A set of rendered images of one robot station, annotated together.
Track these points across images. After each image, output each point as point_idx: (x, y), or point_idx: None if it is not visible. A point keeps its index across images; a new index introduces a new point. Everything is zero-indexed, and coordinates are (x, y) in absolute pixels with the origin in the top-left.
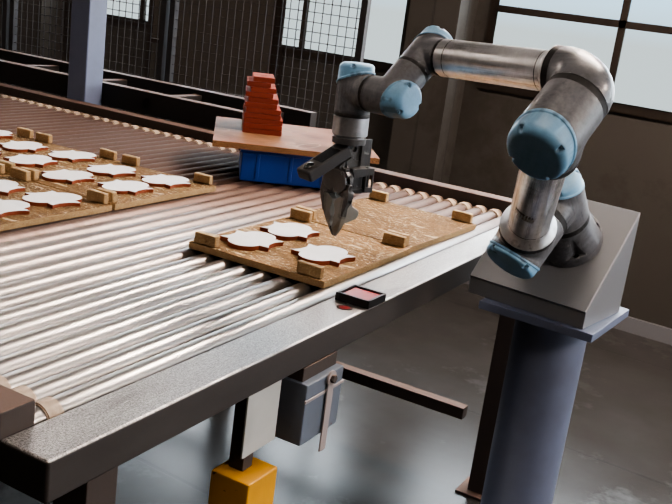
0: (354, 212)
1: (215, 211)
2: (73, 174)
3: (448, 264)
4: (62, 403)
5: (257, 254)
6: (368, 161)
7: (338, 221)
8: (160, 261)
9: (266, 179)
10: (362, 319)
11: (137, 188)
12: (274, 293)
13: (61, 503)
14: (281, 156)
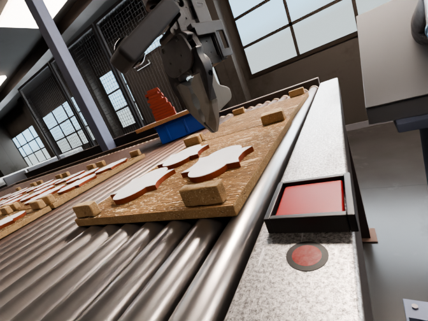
0: (225, 90)
1: (139, 169)
2: (49, 191)
3: (332, 112)
4: None
5: (142, 199)
6: (208, 17)
7: (209, 109)
8: (19, 274)
9: (176, 137)
10: (361, 262)
11: (83, 180)
12: (146, 289)
13: None
14: (177, 120)
